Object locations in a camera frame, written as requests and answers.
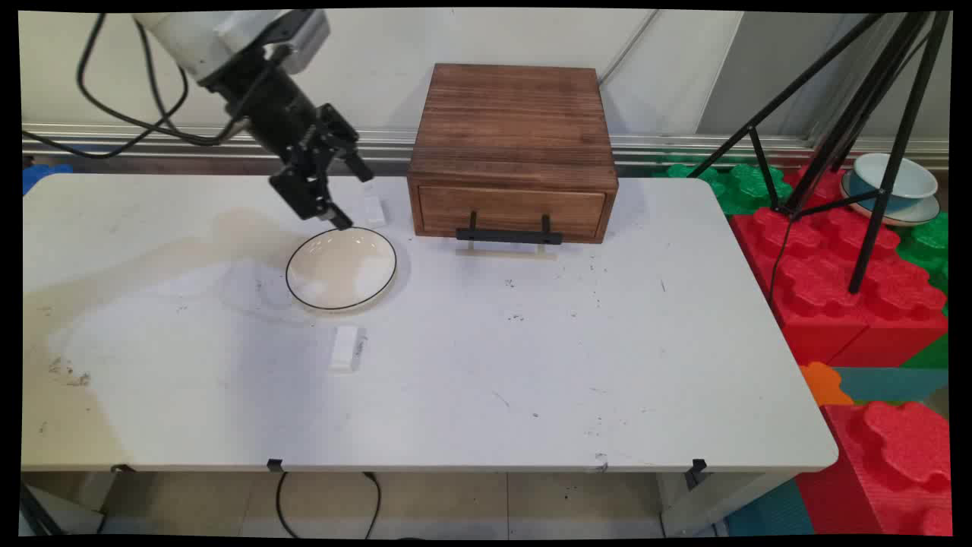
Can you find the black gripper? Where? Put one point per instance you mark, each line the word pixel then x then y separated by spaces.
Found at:
pixel 277 106

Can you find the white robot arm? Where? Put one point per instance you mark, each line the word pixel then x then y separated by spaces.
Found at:
pixel 190 38

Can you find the white rectangular block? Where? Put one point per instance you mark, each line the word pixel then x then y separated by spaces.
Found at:
pixel 345 348
pixel 373 211

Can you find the white plate with black rim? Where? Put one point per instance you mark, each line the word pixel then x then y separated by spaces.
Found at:
pixel 342 270

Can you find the brown wooden drawer cabinet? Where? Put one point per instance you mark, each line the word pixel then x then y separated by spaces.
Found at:
pixel 512 121

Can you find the green foam block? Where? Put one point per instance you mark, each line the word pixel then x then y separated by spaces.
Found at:
pixel 928 243
pixel 740 186

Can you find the white table leg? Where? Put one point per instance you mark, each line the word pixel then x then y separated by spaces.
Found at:
pixel 699 505

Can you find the large red foam block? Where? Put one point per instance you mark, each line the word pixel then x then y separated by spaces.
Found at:
pixel 888 471
pixel 820 281

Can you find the orange foam block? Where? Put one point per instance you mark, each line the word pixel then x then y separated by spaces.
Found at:
pixel 824 384

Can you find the black tripod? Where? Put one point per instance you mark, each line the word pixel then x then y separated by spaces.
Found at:
pixel 900 152

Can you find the teal and white bowl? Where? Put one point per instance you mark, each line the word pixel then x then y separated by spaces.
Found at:
pixel 904 182

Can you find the teal and white saucer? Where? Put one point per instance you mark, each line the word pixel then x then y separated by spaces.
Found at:
pixel 923 215

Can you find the teal foam mat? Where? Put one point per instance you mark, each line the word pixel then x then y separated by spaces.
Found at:
pixel 896 384

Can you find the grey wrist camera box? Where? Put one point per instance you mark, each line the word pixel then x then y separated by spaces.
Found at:
pixel 310 42

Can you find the aluminium wall rail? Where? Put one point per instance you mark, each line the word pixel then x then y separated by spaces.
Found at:
pixel 661 148

